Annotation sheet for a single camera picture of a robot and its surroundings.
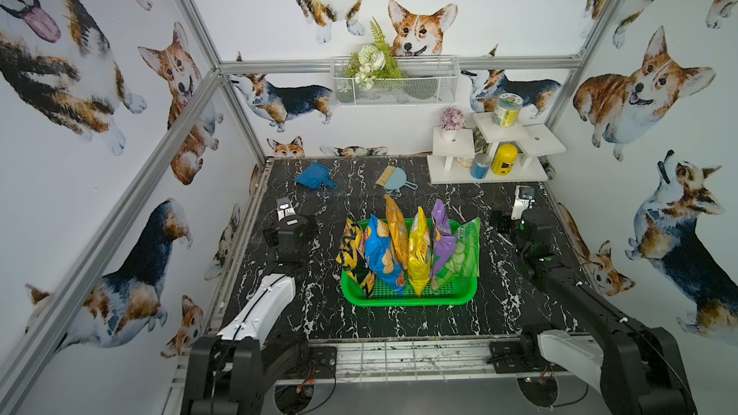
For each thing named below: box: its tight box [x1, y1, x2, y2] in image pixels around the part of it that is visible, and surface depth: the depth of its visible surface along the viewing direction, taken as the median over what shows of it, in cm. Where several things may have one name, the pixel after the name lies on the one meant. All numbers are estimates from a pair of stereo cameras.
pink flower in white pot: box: [440, 105, 468, 142], surface depth 102 cm
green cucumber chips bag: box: [430, 217, 481, 291], surface depth 78 cm
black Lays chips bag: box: [335, 213, 377, 295], surface depth 78 cm
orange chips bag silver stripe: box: [384, 195, 410, 271], surface depth 80 cm
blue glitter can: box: [469, 152, 492, 180], surface depth 113 cm
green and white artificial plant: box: [344, 17, 405, 90], surface depth 82 cm
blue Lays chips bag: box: [364, 213, 405, 296], surface depth 79 cm
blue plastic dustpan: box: [294, 161, 339, 191], surface depth 120 cm
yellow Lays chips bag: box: [408, 206, 432, 295], surface depth 79 cm
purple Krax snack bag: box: [430, 198, 457, 279], surface depth 78 cm
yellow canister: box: [492, 143, 518, 176], surface depth 109 cm
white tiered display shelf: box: [426, 112, 566, 185], surface depth 109 cm
